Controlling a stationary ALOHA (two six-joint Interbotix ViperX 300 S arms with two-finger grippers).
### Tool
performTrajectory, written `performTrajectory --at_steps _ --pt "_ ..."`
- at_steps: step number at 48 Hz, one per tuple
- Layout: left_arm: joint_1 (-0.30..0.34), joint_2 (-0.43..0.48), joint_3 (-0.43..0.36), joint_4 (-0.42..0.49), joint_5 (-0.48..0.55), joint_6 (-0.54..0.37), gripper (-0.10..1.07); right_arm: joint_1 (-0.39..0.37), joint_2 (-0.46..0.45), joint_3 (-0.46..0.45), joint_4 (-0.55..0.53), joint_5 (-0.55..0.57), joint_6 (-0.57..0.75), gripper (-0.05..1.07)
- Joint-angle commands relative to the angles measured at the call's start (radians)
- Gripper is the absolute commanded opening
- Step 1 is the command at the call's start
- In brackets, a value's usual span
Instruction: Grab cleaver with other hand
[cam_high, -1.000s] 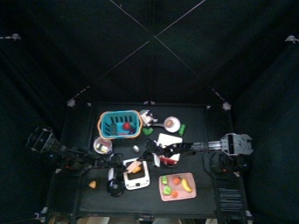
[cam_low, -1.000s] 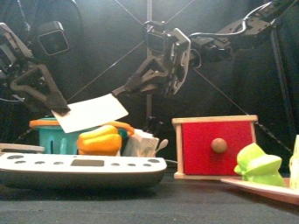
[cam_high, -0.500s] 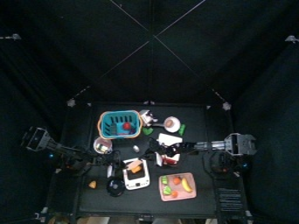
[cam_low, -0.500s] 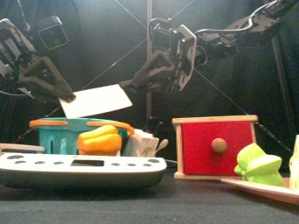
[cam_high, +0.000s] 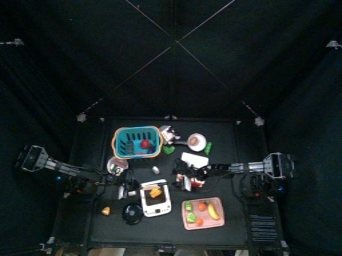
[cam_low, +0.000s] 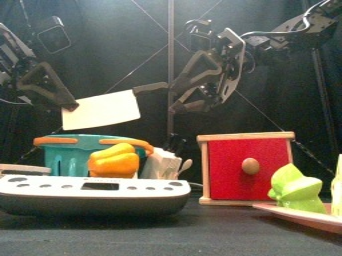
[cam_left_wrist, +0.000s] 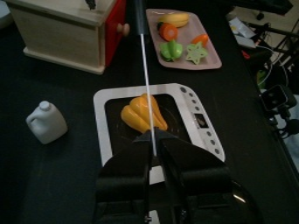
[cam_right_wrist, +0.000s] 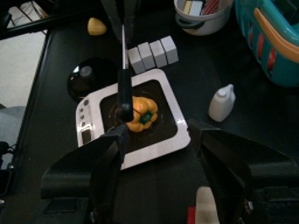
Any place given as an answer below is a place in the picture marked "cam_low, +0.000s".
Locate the white toy cleaver black handle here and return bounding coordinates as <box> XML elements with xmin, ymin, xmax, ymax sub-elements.
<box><xmin>60</xmin><ymin>81</ymin><xmax>172</xmax><ymax>132</ymax></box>

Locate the teal basket with orange rim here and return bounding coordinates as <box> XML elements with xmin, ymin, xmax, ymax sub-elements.
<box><xmin>32</xmin><ymin>133</ymin><xmax>155</xmax><ymax>178</ymax></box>

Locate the wooden box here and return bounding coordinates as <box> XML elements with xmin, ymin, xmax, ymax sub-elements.
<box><xmin>195</xmin><ymin>131</ymin><xmax>296</xmax><ymax>206</ymax></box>

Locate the red drawer with wooden knob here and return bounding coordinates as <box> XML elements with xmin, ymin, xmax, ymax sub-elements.
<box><xmin>207</xmin><ymin>137</ymin><xmax>291</xmax><ymax>202</ymax></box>

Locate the white knife block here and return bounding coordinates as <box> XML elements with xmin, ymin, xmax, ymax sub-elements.
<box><xmin>139</xmin><ymin>146</ymin><xmax>184</xmax><ymax>181</ymax></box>

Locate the black tripod stand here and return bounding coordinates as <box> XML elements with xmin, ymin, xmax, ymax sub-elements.
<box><xmin>310</xmin><ymin>49</ymin><xmax>338</xmax><ymax>176</ymax></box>

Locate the yellow toy bell pepper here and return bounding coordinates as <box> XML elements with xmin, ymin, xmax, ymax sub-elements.
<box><xmin>87</xmin><ymin>142</ymin><xmax>141</xmax><ymax>179</ymax></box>

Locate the white grey kitchen scale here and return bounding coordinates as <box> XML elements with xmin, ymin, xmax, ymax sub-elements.
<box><xmin>0</xmin><ymin>174</ymin><xmax>192</xmax><ymax>218</ymax></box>

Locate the pink wooden tray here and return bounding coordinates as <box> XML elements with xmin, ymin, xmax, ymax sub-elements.
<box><xmin>251</xmin><ymin>202</ymin><xmax>342</xmax><ymax>235</ymax></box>

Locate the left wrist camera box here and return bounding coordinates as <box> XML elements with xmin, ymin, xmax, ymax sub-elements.
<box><xmin>36</xmin><ymin>15</ymin><xmax>73</xmax><ymax>55</ymax></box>

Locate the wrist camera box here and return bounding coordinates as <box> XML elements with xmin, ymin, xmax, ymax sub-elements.
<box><xmin>184</xmin><ymin>18</ymin><xmax>220</xmax><ymax>53</ymax></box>
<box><xmin>36</xmin><ymin>15</ymin><xmax>73</xmax><ymax>55</ymax></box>

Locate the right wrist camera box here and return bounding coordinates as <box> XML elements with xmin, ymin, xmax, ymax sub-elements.
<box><xmin>184</xmin><ymin>18</ymin><xmax>220</xmax><ymax>53</ymax></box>

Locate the vertical metal frame pole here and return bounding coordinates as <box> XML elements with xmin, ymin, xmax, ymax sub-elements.
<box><xmin>166</xmin><ymin>0</ymin><xmax>176</xmax><ymax>136</ymax></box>

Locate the black knife handle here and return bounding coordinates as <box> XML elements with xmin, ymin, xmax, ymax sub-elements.
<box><xmin>175</xmin><ymin>136</ymin><xmax>188</xmax><ymax>157</ymax></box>
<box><xmin>161</xmin><ymin>132</ymin><xmax>180</xmax><ymax>152</ymax></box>

